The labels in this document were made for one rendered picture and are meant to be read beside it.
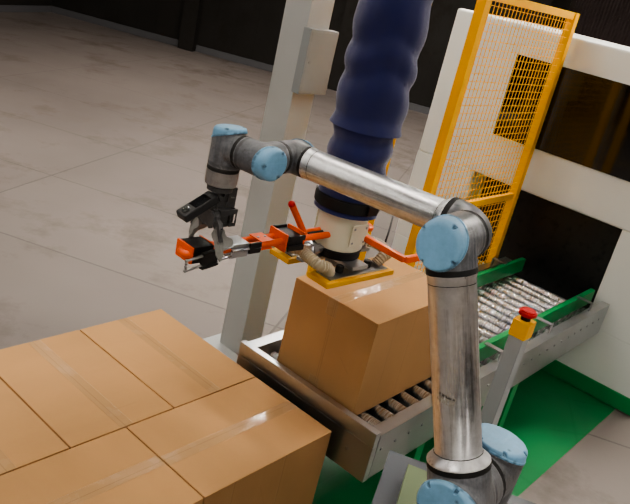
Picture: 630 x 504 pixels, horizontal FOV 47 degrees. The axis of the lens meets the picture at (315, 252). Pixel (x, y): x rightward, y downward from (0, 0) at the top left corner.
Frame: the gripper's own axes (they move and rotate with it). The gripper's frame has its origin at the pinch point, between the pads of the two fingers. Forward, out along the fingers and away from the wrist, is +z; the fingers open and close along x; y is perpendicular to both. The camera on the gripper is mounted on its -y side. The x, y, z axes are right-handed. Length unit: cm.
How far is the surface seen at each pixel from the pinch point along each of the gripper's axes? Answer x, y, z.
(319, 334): 5, 67, 45
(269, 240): -1.4, 23.9, -1.4
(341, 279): -12, 50, 11
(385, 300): -5, 87, 29
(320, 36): 95, 125, -50
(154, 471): -7, -9, 69
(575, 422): -35, 259, 124
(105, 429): 17, -12, 69
